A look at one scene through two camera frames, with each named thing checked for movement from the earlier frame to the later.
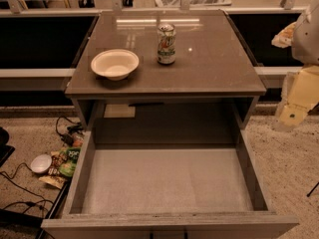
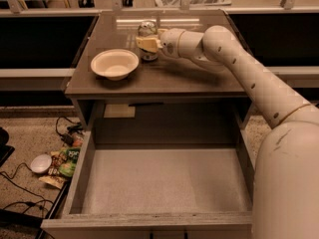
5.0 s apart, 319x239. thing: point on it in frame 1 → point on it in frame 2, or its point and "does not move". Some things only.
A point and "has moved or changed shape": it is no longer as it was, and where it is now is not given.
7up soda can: x=166 y=44 has moved or changed shape
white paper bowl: x=116 y=64 does not move
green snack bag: x=68 y=160 does not move
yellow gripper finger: x=284 y=38 → x=162 y=30
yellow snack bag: x=54 y=181 does not move
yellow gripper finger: x=300 y=95 → x=149 y=44
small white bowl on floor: x=41 y=163 does not move
